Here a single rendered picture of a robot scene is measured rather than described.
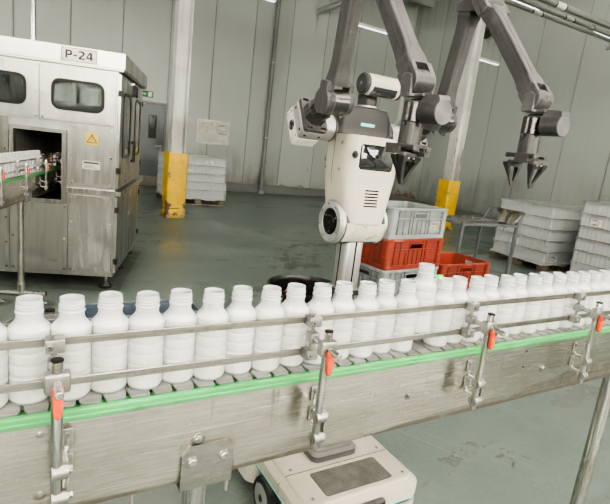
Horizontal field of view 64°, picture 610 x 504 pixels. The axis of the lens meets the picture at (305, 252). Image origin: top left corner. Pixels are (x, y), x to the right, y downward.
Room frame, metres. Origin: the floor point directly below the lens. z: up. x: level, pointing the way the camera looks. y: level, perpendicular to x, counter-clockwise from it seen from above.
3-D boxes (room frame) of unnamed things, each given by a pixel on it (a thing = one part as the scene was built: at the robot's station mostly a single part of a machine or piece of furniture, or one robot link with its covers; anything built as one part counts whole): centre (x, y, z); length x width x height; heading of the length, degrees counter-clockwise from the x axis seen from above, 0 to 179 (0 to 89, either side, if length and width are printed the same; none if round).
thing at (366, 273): (3.61, -0.67, 0.55); 0.61 x 0.41 x 0.22; 128
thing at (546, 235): (7.92, -3.86, 0.50); 1.23 x 1.05 x 1.00; 119
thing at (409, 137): (1.27, -0.23, 1.49); 0.10 x 0.07 x 0.07; 38
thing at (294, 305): (0.93, 0.01, 1.08); 0.06 x 0.06 x 0.17
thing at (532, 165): (1.47, -0.63, 1.44); 0.07 x 0.07 x 0.09; 31
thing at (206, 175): (10.56, 2.63, 0.50); 1.24 x 1.03 x 1.00; 124
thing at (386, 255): (3.62, -0.68, 0.78); 0.61 x 0.41 x 0.22; 128
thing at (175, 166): (8.38, 2.37, 0.55); 0.40 x 0.40 x 1.10; 31
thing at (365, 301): (1.02, -0.14, 1.08); 0.06 x 0.06 x 0.17
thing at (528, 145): (1.48, -0.62, 1.51); 0.10 x 0.07 x 0.07; 31
